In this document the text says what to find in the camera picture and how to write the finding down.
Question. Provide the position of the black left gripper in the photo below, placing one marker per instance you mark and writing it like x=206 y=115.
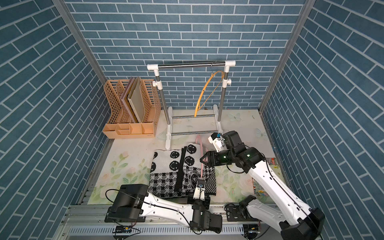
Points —
x=207 y=203

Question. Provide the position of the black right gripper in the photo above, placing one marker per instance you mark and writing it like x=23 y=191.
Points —
x=210 y=160

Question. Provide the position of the black white smiley scarf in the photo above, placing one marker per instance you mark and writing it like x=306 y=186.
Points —
x=174 y=174

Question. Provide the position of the pink plastic hanger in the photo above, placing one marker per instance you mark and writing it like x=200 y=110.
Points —
x=199 y=142

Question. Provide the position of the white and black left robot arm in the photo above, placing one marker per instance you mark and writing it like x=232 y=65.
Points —
x=134 y=202

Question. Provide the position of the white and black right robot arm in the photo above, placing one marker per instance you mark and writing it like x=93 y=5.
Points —
x=294 y=219

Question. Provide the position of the colourful floral booklet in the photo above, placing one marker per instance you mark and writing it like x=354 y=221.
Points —
x=276 y=168

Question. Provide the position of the left green circuit board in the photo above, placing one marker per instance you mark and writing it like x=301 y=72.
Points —
x=122 y=230

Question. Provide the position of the floral table mat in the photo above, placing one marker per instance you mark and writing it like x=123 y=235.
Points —
x=129 y=160

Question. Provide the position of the beige folder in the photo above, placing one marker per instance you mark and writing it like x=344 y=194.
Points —
x=136 y=101

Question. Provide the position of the purple folder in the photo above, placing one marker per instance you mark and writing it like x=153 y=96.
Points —
x=124 y=99

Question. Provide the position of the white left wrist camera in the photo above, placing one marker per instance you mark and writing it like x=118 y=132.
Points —
x=199 y=193

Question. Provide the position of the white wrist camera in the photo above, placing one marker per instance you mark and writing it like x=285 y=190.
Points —
x=217 y=141
x=199 y=193

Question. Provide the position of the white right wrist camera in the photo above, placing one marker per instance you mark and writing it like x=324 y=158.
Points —
x=217 y=141

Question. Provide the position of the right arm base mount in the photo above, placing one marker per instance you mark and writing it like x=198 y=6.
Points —
x=238 y=213

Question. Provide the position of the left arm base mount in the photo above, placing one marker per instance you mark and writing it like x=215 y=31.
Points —
x=124 y=216

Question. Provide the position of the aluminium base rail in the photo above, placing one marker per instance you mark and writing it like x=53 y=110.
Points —
x=87 y=222

